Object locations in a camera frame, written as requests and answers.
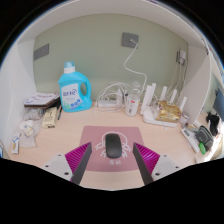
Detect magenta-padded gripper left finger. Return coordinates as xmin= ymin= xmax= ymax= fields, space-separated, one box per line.
xmin=43 ymin=141 xmax=93 ymax=186

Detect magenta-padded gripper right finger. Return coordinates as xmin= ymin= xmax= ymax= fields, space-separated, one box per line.
xmin=132 ymin=142 xmax=183 ymax=186

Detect black computer mouse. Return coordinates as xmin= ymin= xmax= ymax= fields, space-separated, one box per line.
xmin=105 ymin=133 xmax=123 ymax=159

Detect pink cartoon mouse pad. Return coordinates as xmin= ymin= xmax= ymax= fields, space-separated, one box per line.
xmin=79 ymin=125 xmax=145 ymax=173

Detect white router with antennas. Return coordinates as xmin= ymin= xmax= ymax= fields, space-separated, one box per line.
xmin=139 ymin=82 xmax=188 ymax=128

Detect white digital thermometer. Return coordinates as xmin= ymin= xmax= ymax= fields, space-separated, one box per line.
xmin=180 ymin=127 xmax=200 ymax=154

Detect cream small carton box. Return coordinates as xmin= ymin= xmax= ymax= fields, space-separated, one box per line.
xmin=41 ymin=106 xmax=58 ymax=129

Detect golden snack bag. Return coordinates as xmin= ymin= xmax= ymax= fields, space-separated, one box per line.
xmin=155 ymin=100 xmax=183 ymax=124

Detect clear cup with red label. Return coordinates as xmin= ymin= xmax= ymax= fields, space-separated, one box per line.
xmin=124 ymin=93 xmax=140 ymax=117

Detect white yellow snack packet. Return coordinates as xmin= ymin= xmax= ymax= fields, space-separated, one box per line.
xmin=18 ymin=119 xmax=36 ymax=138

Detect black pouch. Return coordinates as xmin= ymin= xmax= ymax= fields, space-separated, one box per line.
xmin=194 ymin=125 xmax=214 ymax=152

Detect clear plastic bag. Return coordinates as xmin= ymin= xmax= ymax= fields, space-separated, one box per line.
xmin=23 ymin=107 xmax=46 ymax=122

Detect small white blue packet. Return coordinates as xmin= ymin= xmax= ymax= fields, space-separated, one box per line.
xmin=11 ymin=131 xmax=21 ymax=155

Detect blue detergent bottle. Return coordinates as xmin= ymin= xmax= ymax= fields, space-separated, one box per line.
xmin=58 ymin=61 xmax=93 ymax=113

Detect tangled white cables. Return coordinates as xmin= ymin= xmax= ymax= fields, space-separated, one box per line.
xmin=94 ymin=81 xmax=134 ymax=114

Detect white wall socket cable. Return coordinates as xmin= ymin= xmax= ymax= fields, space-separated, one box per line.
xmin=123 ymin=41 xmax=148 ymax=90

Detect side wall outlet with chargers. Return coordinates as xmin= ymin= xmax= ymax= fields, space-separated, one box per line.
xmin=176 ymin=49 xmax=188 ymax=66

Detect grey blank wall plate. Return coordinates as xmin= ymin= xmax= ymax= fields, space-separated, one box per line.
xmin=33 ymin=43 xmax=50 ymax=61

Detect grey wall socket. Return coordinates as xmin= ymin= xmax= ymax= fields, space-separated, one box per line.
xmin=121 ymin=32 xmax=140 ymax=49

